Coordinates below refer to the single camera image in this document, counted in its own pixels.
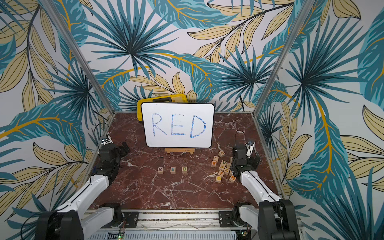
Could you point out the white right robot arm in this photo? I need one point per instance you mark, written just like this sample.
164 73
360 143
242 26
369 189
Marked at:
275 218

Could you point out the wooden block brown V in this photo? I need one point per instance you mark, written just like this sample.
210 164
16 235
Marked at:
221 154

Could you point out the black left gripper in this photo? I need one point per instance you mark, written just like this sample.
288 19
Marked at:
122 152

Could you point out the wooden block letter H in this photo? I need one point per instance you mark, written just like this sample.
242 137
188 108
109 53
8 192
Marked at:
232 179

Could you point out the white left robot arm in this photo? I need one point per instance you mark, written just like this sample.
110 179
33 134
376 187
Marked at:
68 221

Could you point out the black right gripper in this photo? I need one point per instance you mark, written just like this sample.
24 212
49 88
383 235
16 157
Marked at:
240 154

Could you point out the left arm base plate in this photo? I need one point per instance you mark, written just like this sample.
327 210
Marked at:
126 219

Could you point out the whiteboard with RED text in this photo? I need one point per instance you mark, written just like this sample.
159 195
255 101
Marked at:
179 125

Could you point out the wooden block green V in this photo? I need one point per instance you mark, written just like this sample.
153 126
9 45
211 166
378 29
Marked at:
223 163

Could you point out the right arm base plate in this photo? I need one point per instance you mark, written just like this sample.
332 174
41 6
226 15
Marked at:
228 219

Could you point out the wooden whiteboard stand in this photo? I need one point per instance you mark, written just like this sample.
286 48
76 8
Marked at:
179 150

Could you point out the aluminium front rail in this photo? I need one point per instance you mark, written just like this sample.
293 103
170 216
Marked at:
182 218

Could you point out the yellow plastic case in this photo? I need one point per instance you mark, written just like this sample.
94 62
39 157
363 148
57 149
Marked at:
167 99

